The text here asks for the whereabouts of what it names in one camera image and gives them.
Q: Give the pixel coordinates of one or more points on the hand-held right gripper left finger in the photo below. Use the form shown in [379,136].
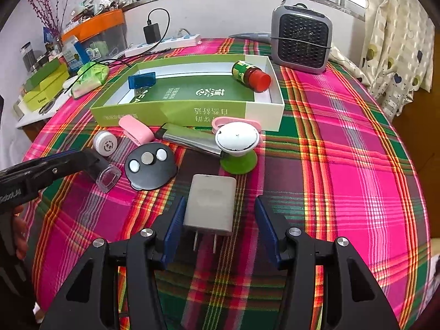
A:
[174,228]

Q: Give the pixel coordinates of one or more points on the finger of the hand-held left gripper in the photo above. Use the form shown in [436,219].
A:
[51,158]
[54,172]

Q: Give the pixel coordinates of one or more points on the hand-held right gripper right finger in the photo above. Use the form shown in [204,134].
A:
[266,233]

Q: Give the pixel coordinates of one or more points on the white charger adapter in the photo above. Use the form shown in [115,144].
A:
[209,206]

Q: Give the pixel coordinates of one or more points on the black stamp with clear cap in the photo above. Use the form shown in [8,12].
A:
[108,177]

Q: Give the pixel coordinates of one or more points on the black disc with white buttons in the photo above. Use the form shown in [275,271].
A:
[151,177]

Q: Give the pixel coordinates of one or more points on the pink paddles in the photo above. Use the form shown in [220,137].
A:
[137,130]

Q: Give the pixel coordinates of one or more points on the white knob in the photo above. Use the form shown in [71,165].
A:
[237,139]

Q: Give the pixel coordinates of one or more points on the green and white cardboard box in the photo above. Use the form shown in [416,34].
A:
[172,113]

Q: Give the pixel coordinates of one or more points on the person's left hand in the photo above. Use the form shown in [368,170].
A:
[21,233]

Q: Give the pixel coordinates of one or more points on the white side table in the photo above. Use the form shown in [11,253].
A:
[29,120]

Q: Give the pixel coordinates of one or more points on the grey scissors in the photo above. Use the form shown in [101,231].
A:
[48,105]

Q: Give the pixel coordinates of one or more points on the lime flat box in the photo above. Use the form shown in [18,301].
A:
[41,94]

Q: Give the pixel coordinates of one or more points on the dark green flat box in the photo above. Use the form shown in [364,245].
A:
[44,72]

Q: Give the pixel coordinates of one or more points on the green tissue pack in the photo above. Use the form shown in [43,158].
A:
[91,75]

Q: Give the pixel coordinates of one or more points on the silver and green lighter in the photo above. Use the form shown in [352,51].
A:
[185,134]

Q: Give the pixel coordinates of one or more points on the glass storage jar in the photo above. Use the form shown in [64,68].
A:
[28,56]

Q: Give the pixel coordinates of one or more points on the blue and white carton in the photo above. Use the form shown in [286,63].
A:
[74,53]

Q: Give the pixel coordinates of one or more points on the pink oval holder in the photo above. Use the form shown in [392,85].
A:
[220,121]

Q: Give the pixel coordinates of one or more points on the blue translucent card reader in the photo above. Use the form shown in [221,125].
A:
[141,81]

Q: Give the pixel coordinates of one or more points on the pink and green plaid blanket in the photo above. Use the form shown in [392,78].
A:
[343,144]

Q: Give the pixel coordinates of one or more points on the clear bin with orange lid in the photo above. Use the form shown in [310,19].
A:
[99,20]

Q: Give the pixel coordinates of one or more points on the purple flower branches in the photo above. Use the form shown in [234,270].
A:
[48,3]

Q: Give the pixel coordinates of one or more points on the red cap bottle green label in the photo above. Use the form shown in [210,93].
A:
[251,75]

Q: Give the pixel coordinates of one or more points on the black charger plug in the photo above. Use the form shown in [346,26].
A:
[152,33]

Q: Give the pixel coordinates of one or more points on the pile of assorted sundries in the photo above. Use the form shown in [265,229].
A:
[99,5]

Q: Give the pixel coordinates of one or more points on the white power strip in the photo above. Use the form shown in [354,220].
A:
[178,40]

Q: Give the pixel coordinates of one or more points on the grey portable fan heater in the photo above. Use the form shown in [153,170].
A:
[302,41]

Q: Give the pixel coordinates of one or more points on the cream patterned curtain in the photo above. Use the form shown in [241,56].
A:
[395,41]

